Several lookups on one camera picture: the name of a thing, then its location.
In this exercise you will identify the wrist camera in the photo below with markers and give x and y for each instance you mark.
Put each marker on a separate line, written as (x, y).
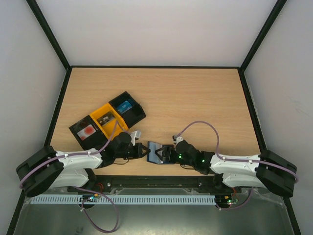
(177, 139)
(135, 135)

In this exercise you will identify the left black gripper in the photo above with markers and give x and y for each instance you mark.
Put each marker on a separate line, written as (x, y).
(139, 146)

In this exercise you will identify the white red card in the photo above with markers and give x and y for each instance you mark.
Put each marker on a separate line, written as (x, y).
(86, 132)

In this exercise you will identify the black vip card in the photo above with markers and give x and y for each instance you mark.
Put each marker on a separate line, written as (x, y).
(105, 119)

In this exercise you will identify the yellow bin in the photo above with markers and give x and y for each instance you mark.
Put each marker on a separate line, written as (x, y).
(116, 126)

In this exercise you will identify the navy blue card holder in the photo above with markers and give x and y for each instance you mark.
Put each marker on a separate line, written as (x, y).
(151, 157)

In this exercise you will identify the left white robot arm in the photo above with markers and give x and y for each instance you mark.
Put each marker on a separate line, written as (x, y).
(49, 168)

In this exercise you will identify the black bin left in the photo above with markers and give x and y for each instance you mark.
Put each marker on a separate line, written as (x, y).
(97, 140)

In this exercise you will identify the black bin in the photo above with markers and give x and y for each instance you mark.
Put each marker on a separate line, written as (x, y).
(133, 115)
(97, 140)

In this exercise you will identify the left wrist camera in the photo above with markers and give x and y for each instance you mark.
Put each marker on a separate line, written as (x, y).
(135, 135)

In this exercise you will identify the black bin right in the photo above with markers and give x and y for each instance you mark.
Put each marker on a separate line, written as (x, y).
(133, 115)

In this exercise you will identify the blue card in bin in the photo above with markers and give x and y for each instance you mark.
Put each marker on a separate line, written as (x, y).
(124, 106)

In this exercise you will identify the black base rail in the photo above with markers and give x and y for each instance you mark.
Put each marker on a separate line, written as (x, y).
(205, 184)

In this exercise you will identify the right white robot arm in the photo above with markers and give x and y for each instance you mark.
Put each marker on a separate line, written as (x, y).
(266, 170)

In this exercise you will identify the light blue cable duct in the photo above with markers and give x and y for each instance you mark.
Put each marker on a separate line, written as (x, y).
(63, 199)

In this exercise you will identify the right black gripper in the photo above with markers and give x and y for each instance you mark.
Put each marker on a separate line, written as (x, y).
(168, 152)

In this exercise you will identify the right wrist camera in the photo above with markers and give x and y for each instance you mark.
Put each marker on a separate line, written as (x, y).
(177, 139)

